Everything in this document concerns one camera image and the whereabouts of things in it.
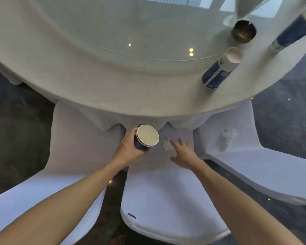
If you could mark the person's left hand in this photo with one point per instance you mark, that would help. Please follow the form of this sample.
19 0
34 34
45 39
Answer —
126 150

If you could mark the person's right hand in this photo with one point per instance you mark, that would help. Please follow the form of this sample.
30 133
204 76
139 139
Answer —
187 156

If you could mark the person's right middle finger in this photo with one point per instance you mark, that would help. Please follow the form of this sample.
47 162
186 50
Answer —
181 143

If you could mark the person's left thumb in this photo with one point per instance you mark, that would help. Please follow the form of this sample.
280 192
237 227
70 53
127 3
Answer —
130 133

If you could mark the person's right thumb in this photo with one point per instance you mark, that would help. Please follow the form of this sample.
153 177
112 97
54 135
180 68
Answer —
175 160

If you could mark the blue paper cup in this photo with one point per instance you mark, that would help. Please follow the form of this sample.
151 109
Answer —
147 136
220 70
293 33

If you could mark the person's left forearm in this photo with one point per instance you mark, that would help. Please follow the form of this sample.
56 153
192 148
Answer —
58 206

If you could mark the person's right forearm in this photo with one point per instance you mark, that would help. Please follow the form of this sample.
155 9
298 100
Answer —
239 209

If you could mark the crumpled white tissue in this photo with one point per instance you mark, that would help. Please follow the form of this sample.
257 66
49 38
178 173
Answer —
229 135
167 145

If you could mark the white covered chair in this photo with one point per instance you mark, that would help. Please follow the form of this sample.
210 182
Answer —
71 150
165 191
257 163

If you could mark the white tablecloth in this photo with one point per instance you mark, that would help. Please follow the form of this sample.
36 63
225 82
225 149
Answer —
91 84

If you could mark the small blue chair tag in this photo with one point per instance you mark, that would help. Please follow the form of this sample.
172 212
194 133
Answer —
131 216

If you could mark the round glass turntable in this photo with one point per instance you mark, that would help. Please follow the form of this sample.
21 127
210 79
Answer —
132 25

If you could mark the dark metal napkin holder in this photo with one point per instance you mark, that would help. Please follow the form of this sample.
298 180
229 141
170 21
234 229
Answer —
243 31

